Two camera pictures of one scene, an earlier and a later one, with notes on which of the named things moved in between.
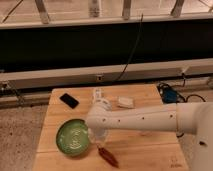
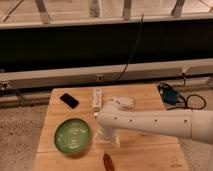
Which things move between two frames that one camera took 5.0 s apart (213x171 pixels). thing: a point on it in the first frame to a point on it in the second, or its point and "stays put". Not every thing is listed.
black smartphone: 69,100 stays put
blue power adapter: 169,95 stays put
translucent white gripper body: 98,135 to 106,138
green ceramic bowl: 72,137 stays put
